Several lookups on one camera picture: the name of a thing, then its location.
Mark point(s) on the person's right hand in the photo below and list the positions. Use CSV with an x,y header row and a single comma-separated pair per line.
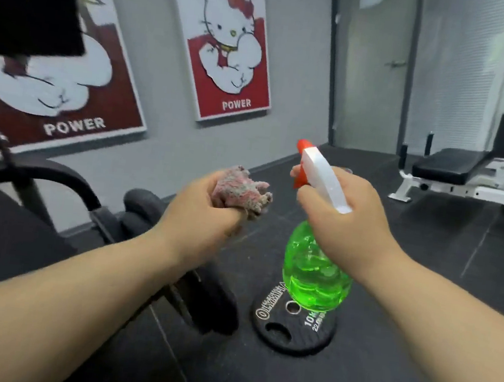
x,y
347,225

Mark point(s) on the person's left hand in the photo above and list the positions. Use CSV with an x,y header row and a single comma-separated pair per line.
x,y
195,218

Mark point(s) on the person's left fingers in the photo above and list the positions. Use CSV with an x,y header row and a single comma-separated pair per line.
x,y
239,221

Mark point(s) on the pink grey cleaning rag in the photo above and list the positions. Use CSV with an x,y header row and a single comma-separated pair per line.
x,y
242,191

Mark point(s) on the green spray bottle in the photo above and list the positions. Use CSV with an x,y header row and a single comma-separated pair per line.
x,y
316,267

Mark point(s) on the person's right forearm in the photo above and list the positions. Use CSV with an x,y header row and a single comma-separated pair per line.
x,y
448,330

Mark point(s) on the person's left forearm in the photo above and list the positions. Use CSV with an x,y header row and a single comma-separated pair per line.
x,y
56,302

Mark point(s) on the black weight plate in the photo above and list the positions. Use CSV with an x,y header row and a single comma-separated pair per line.
x,y
294,325

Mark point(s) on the black exercise machine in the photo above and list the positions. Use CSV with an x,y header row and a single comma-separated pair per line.
x,y
95,226

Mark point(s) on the cartoon cat poster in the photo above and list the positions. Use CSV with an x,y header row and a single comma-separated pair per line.
x,y
227,42

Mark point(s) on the grey door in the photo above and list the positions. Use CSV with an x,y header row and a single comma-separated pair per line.
x,y
373,66

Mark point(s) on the cartoon muscle poster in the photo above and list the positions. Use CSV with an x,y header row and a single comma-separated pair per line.
x,y
65,83

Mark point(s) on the white weight bench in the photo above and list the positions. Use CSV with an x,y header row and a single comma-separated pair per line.
x,y
469,173

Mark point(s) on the window blinds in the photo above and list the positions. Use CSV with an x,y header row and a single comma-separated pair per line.
x,y
480,73

